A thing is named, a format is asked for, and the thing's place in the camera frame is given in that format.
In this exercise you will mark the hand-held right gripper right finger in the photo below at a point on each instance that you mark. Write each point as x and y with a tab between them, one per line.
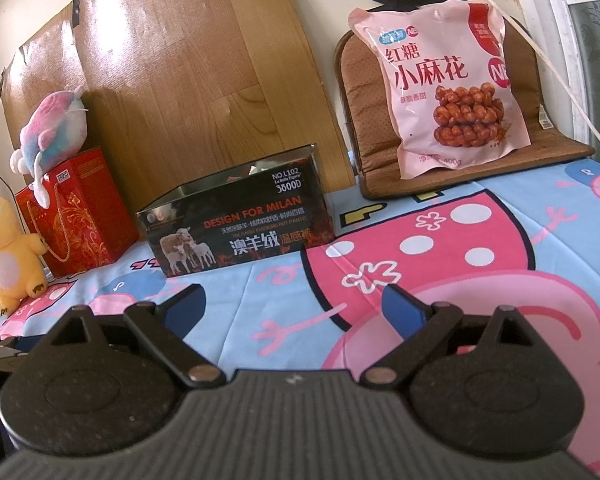
402	310

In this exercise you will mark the printed blanket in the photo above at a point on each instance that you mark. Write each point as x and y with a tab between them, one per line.
280	285

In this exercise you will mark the pastel plush toy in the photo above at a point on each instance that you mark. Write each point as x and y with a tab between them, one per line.
55	125

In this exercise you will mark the black printed box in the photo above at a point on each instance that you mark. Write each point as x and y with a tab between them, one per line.
240	230

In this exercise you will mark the red gift bag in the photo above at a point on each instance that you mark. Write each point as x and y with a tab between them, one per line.
90	210

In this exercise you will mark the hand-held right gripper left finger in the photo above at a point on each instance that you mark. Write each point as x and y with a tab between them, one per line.
182	310

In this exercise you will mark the large pink snack bag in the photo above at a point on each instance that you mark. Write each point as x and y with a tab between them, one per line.
445	75

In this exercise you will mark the yellow plush chick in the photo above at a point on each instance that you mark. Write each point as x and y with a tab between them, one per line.
5	260

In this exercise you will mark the brown seat cushion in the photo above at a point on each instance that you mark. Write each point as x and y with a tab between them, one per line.
365	110

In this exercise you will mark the wooden board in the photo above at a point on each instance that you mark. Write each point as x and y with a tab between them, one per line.
180	85

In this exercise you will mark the white window frame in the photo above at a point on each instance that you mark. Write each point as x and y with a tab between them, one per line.
560	10

